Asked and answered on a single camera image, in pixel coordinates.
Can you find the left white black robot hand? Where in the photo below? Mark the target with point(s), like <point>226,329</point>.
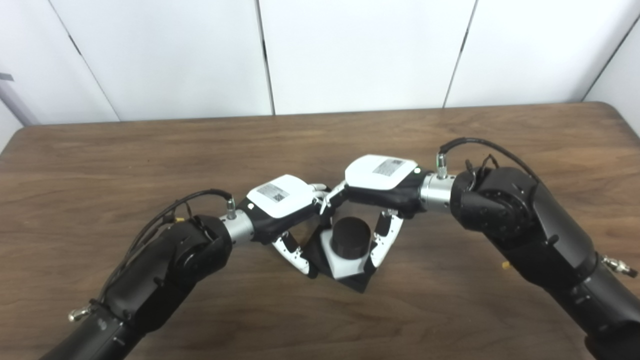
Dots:
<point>280,197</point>

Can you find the small grey wall latch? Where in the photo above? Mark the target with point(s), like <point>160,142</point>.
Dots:
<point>6,76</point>

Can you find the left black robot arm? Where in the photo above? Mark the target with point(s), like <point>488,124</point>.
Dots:
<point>165,270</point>

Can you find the black peg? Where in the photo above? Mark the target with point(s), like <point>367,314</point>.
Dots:
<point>350,237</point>

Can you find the white square piece with hole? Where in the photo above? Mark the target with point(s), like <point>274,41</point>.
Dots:
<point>342,267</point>

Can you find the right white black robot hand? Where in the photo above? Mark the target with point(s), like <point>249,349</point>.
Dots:
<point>380,175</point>

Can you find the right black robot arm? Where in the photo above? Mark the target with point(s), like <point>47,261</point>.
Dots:
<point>520,220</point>

